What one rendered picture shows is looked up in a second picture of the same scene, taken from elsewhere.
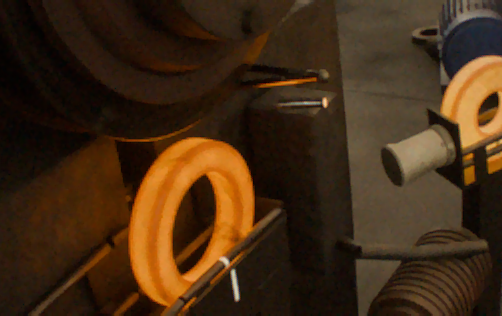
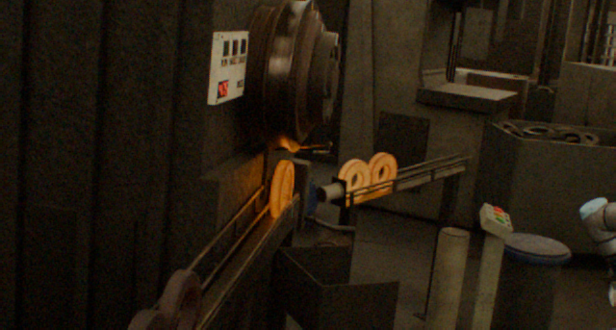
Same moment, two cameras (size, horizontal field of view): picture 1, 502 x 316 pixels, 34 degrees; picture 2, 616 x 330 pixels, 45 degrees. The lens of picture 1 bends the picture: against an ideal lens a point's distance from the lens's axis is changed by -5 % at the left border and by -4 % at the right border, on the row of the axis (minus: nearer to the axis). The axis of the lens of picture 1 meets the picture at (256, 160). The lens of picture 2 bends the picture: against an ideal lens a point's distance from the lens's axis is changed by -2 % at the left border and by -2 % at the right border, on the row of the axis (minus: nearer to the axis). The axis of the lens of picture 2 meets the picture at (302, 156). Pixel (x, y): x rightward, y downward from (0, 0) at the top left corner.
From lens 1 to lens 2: 1.66 m
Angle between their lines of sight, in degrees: 28
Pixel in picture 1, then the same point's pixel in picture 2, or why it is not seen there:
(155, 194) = (282, 171)
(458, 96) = (346, 171)
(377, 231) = not seen: hidden behind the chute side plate
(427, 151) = (335, 190)
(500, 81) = (360, 168)
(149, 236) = (280, 184)
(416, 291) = (332, 240)
